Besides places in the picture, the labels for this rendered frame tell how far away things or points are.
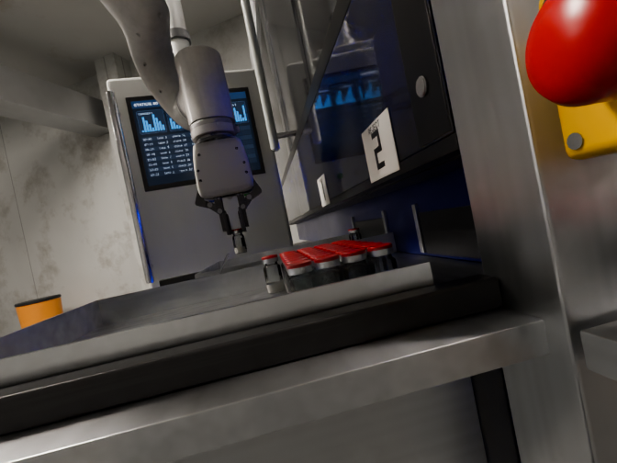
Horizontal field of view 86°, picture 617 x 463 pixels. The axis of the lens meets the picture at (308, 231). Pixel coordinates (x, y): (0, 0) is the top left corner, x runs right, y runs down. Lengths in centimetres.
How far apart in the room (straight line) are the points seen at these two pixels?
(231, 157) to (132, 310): 30
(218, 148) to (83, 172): 492
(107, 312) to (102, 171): 478
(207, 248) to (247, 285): 71
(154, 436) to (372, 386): 11
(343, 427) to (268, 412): 12
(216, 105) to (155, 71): 16
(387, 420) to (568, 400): 13
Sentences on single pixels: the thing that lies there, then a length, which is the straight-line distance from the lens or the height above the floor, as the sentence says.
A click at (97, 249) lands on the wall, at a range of 538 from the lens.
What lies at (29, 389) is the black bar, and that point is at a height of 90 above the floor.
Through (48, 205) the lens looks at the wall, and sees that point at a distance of 601.
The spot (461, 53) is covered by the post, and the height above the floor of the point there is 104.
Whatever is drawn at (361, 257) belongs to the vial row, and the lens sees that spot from 26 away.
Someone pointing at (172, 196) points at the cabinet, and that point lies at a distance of 119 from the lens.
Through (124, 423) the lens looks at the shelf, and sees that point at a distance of 20.
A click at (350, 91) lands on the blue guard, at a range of 45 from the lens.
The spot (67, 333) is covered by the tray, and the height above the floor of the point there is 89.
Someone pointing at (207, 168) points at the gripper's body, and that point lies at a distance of 63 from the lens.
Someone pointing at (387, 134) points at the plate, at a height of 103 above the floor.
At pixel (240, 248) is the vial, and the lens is 62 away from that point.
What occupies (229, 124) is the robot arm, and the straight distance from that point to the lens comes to 64.
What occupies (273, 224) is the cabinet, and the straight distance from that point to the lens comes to 119.
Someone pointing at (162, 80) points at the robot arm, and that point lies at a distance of 75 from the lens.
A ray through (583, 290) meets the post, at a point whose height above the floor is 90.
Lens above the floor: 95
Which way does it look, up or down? 1 degrees down
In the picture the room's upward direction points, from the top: 12 degrees counter-clockwise
